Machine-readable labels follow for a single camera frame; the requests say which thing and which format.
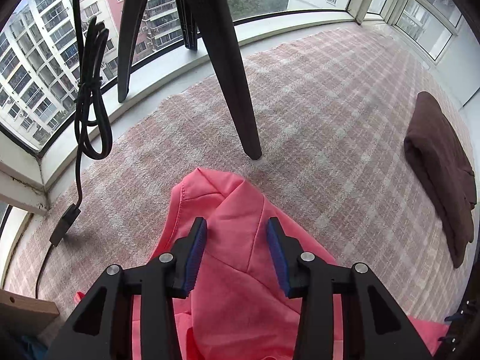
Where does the pink plaid cloth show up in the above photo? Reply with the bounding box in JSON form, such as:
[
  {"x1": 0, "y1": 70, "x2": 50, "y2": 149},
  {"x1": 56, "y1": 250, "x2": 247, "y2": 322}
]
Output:
[{"x1": 4, "y1": 26, "x2": 480, "y2": 331}]

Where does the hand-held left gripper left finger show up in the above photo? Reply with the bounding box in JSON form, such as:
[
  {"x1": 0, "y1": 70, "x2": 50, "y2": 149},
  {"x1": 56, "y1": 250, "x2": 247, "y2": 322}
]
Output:
[{"x1": 47, "y1": 216, "x2": 208, "y2": 360}]

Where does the light wooden board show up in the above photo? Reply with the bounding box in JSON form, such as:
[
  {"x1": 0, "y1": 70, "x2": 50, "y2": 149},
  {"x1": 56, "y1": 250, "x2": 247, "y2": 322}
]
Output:
[{"x1": 0, "y1": 289, "x2": 61, "y2": 336}]

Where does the brown folded garment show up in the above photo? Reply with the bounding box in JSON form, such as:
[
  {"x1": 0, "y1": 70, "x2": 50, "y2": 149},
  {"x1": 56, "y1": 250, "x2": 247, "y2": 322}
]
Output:
[{"x1": 404, "y1": 91, "x2": 476, "y2": 269}]

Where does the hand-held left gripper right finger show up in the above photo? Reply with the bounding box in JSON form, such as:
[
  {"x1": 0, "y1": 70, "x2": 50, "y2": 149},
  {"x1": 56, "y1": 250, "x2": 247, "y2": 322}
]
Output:
[{"x1": 266, "y1": 217, "x2": 434, "y2": 360}]

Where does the blue garment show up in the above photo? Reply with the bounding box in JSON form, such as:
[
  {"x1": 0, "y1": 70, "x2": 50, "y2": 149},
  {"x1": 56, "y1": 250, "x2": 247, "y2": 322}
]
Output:
[{"x1": 19, "y1": 335, "x2": 49, "y2": 360}]

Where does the black ring light cable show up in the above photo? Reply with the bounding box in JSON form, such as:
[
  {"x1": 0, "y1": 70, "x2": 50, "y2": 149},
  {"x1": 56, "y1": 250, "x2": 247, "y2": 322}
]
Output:
[{"x1": 35, "y1": 0, "x2": 113, "y2": 301}]

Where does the pink t-shirt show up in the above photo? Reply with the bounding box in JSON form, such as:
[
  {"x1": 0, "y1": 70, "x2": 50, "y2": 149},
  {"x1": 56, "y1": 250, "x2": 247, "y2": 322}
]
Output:
[{"x1": 73, "y1": 167, "x2": 451, "y2": 360}]

